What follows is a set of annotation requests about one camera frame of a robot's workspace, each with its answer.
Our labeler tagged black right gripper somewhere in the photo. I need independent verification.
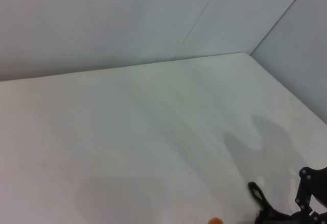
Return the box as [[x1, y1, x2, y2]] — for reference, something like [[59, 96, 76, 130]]
[[295, 166, 327, 224]]

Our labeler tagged dark blue rag with loop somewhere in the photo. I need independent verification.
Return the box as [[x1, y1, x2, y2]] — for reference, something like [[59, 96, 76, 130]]
[[247, 182, 320, 224]]

